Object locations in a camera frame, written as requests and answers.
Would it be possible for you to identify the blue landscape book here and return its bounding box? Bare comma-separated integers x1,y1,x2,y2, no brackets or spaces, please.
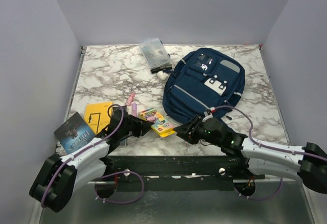
119,139,127,147

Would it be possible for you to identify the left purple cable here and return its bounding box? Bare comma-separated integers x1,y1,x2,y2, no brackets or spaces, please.
40,103,145,208

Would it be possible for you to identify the colourful crayon box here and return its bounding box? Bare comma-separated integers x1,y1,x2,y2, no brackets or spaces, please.
138,108,175,138

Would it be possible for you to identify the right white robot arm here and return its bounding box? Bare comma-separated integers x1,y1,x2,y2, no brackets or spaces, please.
173,117,326,194

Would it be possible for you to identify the yellow notebook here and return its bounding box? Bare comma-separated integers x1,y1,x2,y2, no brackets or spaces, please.
84,102,113,134

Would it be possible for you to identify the dark fantasy book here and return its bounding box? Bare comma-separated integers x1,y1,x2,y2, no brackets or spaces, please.
54,112,95,154

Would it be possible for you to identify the navy blue student backpack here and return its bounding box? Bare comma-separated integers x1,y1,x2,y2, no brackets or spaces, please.
162,48,245,124

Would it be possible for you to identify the clear plastic pencil case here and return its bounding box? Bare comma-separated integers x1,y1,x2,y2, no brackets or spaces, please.
139,38,172,74

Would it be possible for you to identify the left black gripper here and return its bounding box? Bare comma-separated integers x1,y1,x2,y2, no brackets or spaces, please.
119,115,154,139

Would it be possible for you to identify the black metal base rail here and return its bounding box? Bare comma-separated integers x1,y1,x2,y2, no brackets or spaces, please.
51,154,282,193

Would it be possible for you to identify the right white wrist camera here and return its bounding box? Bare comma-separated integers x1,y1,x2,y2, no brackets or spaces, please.
202,107,216,122

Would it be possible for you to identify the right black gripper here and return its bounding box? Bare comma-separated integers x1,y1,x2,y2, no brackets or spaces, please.
173,114,222,147

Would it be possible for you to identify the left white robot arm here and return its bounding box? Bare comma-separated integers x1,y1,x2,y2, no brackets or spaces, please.
29,110,154,212

